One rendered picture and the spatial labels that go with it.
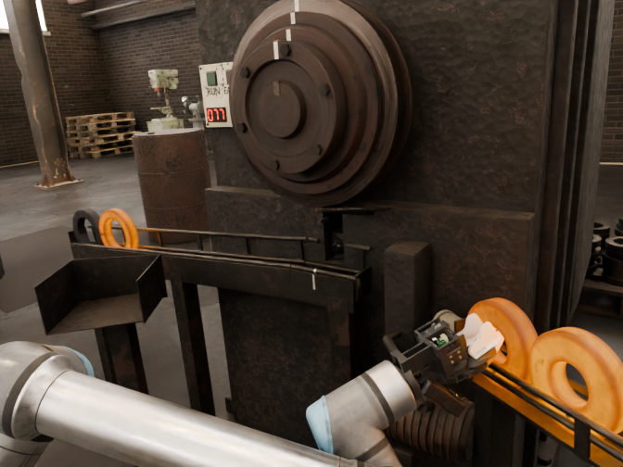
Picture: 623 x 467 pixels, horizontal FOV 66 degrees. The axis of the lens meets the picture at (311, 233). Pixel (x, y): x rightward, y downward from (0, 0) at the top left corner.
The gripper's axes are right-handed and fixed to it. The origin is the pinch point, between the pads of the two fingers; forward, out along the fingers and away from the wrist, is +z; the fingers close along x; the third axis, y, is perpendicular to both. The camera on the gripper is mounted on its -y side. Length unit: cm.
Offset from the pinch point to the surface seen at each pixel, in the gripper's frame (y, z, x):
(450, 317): -2.7, -1.4, 13.7
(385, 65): 46, 9, 30
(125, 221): 21, -58, 117
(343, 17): 57, 7, 38
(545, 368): 0.6, -1.4, -11.6
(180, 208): -32, -40, 328
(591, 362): 5.6, 0.2, -19.1
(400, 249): 8.2, -0.7, 28.6
